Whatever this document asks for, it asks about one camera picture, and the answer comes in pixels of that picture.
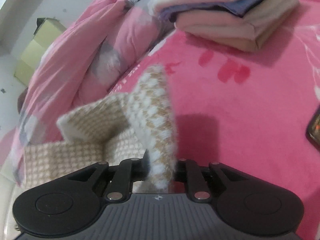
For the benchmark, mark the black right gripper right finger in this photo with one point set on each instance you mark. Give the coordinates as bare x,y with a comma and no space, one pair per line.
244,202

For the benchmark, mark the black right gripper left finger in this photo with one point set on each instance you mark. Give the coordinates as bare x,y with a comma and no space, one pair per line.
69,205

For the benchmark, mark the beige white houndstooth knit cardigan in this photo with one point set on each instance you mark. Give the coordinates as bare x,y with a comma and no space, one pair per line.
118,127

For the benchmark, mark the folded white purple clothes stack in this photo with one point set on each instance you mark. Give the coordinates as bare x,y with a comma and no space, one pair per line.
241,24

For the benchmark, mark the pink floral bed sheet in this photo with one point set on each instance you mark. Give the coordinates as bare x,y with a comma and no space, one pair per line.
249,111

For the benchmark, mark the dark phone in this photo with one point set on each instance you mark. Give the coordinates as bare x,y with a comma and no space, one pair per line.
313,129

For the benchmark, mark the yellow-green cardboard box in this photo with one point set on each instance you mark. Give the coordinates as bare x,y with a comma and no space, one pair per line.
47,30

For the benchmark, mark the pink floral quilt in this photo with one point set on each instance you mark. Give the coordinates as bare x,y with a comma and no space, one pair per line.
81,66

